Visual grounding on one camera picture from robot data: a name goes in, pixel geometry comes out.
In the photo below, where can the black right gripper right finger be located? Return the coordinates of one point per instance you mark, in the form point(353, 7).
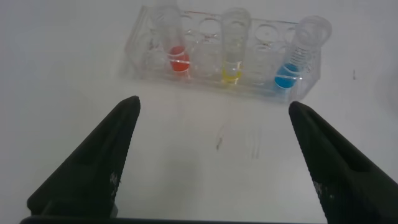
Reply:
point(348, 174)

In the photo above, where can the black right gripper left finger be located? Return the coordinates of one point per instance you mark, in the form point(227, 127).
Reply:
point(93, 168)

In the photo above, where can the test tube with red liquid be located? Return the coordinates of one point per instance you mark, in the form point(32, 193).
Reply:
point(179, 60)

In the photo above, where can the test tube with yellow liquid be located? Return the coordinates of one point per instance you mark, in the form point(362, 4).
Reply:
point(231, 73)

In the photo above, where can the test tube with blue liquid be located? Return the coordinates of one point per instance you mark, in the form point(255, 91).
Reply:
point(287, 77)

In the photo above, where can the clear acrylic test tube rack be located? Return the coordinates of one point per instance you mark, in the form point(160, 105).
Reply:
point(208, 62)

